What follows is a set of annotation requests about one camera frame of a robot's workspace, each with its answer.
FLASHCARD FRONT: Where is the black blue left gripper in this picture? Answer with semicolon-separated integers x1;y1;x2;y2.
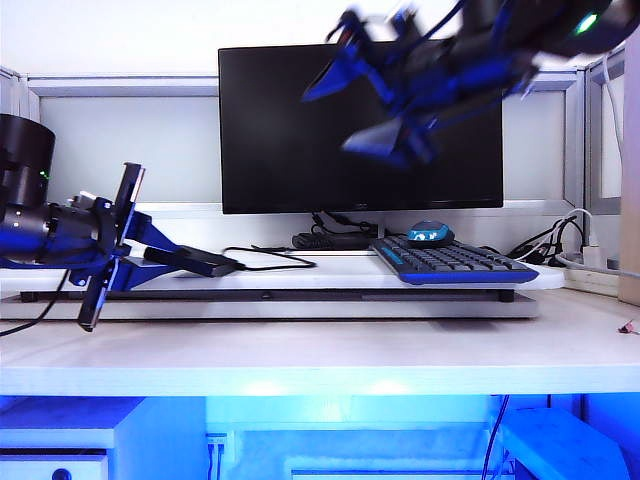
49;161;180;334

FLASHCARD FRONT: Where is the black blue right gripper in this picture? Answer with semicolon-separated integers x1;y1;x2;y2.
301;2;544;167

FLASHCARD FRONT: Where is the black portable hard drive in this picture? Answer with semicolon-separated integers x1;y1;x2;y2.
143;245;238;278

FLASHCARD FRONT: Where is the black hard drive data cable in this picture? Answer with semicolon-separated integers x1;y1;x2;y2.
222;245;318;272

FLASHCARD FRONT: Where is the black computer monitor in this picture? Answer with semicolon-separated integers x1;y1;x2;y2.
218;42;504;216

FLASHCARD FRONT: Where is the black power adapter brick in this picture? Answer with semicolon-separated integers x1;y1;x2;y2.
292;231;379;250

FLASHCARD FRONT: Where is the blue and black mouse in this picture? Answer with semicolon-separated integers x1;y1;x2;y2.
405;219;457;249

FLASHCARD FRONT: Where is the grey aluminium partition panel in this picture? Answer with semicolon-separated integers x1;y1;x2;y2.
22;73;586;214

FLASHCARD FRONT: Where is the white riser base board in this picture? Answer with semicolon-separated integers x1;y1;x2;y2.
0;293;542;322

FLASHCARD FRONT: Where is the black and blue keyboard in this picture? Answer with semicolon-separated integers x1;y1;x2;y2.
368;235;540;289

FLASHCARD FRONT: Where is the white under-desk cabinet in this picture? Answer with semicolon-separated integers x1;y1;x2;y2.
0;397;207;480

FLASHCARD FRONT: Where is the narrow grey side partition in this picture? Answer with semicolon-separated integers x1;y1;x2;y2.
0;67;29;120

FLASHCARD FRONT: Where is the glazed aluminium side partition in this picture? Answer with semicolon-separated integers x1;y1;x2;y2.
583;47;626;217

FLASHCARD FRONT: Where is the white drawer with black knob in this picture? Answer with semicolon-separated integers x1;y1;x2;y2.
0;449;111;480

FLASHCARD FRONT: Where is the white power strip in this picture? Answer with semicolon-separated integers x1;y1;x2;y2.
554;252;621;299

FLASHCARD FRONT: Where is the white slanted under-desk box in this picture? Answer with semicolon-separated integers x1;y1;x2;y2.
499;407;637;480

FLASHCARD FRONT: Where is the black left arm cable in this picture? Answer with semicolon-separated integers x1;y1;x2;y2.
0;264;71;338

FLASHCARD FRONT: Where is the black monitor cable bundle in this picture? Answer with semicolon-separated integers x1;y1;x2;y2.
310;211;379;235

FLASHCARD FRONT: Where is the thin black adapter cable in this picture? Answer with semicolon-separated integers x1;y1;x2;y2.
250;243;301;256

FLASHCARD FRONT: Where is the white wall socket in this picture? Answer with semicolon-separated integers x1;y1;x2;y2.
205;431;231;480

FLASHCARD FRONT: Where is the black cable cluster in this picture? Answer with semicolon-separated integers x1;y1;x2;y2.
507;217;586;265

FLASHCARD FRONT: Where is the white hanging wall cable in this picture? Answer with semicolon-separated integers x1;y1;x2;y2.
601;49;624;167

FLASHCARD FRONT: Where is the thin white cable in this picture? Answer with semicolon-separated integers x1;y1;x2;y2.
512;208;599;263

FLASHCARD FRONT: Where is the thick white power strip cable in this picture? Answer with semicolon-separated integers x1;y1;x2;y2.
556;252;640;279

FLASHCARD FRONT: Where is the light wooden post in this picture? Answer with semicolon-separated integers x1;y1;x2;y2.
616;42;640;308

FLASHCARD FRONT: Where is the dark under-desk cable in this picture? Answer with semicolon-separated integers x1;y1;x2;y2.
481;394;512;480

